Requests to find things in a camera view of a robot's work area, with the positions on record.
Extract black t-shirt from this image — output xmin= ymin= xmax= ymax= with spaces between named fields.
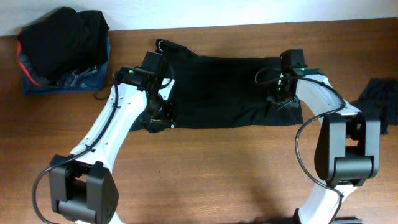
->
xmin=129 ymin=38 xmax=305 ymax=134

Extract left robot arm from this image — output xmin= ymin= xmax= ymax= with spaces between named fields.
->
xmin=49 ymin=52 xmax=175 ymax=223

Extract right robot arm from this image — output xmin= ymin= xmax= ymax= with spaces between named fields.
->
xmin=264 ymin=49 xmax=380 ymax=223

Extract folded blue jeans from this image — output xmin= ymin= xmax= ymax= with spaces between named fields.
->
xmin=21 ymin=36 xmax=112 ymax=96

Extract folded black garment on pile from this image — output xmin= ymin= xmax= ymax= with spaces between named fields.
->
xmin=19 ymin=7 xmax=109 ymax=83

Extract crumpled dark navy garment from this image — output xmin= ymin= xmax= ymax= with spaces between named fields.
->
xmin=351 ymin=78 xmax=397 ymax=135

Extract grey garment with pink trim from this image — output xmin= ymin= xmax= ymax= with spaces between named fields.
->
xmin=17 ymin=29 xmax=50 ymax=88

